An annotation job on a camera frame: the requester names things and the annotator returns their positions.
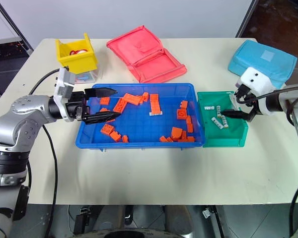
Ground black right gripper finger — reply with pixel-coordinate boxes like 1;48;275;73
222;109;249;119

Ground green plastic bin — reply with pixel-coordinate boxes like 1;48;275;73
196;90;249;148

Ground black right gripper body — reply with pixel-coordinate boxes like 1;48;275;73
234;84;262;122

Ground red and white items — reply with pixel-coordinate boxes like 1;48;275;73
69;48;88;56

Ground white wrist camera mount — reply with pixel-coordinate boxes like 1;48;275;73
239;66;275;116
53;67;75;122

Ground clear plastic box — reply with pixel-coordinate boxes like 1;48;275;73
73;68;99;85

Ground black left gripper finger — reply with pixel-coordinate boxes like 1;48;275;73
81;111;122;125
84;87;119;100

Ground red fabric pouch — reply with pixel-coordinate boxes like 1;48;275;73
106;24;188;84

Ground blue plastic bin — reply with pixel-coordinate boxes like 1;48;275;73
75;83;207;150

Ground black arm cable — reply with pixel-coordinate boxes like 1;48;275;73
235;87;298;104
28;68;67;238

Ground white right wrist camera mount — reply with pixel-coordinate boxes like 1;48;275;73
239;66;275;116

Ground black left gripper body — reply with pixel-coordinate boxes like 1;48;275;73
65;91;91;122

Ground black bracket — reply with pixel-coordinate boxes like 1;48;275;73
74;206;92;236

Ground yellow plastic bin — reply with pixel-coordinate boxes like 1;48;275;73
55;32;99;74

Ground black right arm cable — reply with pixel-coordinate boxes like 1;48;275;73
235;87;298;104

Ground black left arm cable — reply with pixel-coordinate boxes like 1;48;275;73
28;68;67;238

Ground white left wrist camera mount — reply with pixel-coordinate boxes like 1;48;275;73
53;67;75;122

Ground dark partition post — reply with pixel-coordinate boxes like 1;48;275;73
235;0;259;38
0;0;33;52

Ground light blue fabric pouch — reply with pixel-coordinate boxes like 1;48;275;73
227;40;298;89

